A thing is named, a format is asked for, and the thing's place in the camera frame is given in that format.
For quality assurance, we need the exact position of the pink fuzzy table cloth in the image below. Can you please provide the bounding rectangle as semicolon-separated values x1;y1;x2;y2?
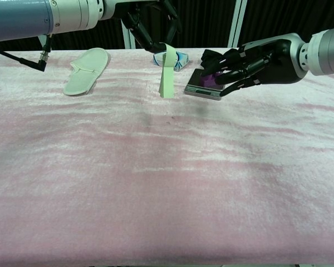
0;46;334;265

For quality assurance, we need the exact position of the purple toy building block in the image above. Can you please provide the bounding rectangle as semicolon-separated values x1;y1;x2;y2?
198;71;223;87

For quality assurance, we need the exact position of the black arm cable with connector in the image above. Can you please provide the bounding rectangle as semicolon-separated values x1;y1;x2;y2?
0;33;53;73

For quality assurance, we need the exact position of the light green paper strip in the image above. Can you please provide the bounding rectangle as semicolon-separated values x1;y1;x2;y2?
158;54;175;99

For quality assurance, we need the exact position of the white slanted frame post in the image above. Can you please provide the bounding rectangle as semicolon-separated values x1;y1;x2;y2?
37;33;53;51

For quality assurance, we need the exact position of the silver digital kitchen scale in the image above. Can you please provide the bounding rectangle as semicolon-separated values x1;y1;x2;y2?
184;68;227;101

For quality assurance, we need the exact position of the white upright frame post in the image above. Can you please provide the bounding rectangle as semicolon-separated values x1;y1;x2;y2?
122;21;136;50
227;0;248;48

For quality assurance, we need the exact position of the blue white soap box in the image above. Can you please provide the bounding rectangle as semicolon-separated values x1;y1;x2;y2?
152;51;190;73

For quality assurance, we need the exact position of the white disposable slipper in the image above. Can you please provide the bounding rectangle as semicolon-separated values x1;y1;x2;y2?
62;47;111;96

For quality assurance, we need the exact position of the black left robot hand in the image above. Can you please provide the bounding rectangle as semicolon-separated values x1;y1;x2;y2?
104;0;183;53

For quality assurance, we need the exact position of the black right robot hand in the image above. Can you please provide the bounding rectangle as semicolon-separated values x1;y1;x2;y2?
202;32;307;97

